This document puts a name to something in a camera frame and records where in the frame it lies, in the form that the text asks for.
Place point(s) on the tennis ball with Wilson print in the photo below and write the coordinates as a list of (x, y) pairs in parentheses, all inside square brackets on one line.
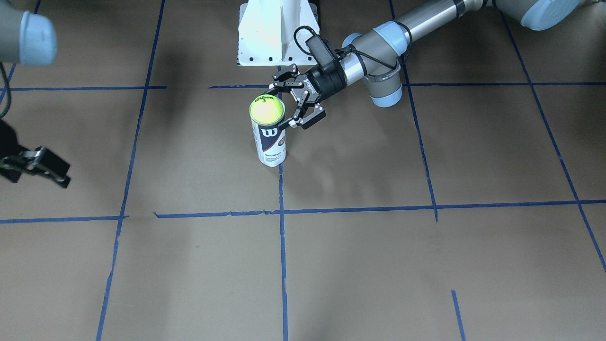
[(267, 110)]

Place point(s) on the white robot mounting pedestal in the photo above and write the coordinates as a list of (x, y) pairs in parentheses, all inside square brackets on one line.
[(266, 32)]

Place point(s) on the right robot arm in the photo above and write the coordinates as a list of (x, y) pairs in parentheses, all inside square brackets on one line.
[(27, 39)]

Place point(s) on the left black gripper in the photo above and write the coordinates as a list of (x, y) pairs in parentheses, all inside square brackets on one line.
[(327, 81)]

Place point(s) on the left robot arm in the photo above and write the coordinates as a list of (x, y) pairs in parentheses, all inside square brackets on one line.
[(375, 56)]

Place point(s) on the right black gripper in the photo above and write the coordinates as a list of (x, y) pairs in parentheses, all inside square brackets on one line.
[(41, 162)]

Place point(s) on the tennis ball can holder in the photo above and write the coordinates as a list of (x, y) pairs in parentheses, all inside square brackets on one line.
[(270, 143)]

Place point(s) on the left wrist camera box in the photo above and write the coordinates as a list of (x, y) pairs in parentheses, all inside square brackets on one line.
[(322, 52)]

